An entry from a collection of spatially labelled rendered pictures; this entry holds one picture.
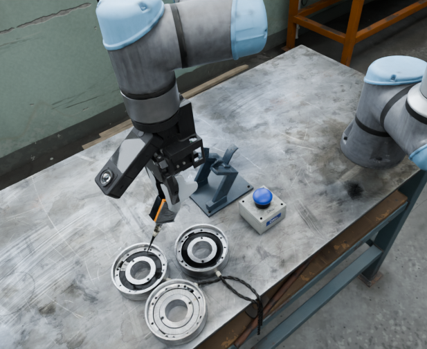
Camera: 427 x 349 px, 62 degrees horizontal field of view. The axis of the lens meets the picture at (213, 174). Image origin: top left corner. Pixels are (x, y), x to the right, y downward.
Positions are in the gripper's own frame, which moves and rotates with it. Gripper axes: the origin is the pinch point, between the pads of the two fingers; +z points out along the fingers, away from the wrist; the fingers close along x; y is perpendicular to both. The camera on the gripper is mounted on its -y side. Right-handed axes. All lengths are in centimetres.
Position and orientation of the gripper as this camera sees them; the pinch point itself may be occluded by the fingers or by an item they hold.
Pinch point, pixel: (167, 203)
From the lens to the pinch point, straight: 64.8
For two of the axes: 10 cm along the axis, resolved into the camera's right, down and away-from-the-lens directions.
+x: -6.0, -5.6, 5.8
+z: 0.8, 6.8, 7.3
